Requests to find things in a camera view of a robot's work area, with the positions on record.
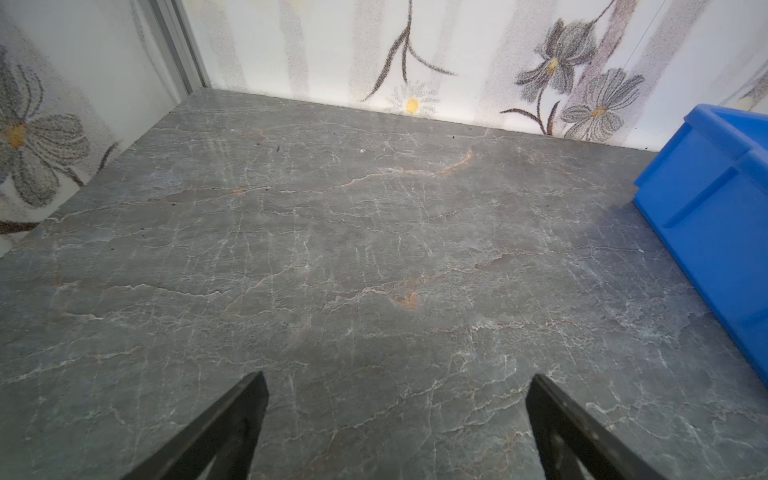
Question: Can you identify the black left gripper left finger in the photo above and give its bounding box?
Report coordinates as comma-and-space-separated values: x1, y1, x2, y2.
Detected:
124, 371, 269, 479

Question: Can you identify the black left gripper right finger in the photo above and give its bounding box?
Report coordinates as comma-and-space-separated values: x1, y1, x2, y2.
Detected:
525, 374, 663, 480

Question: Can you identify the blue plastic bin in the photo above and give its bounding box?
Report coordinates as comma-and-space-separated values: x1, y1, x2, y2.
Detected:
634, 104, 767, 380

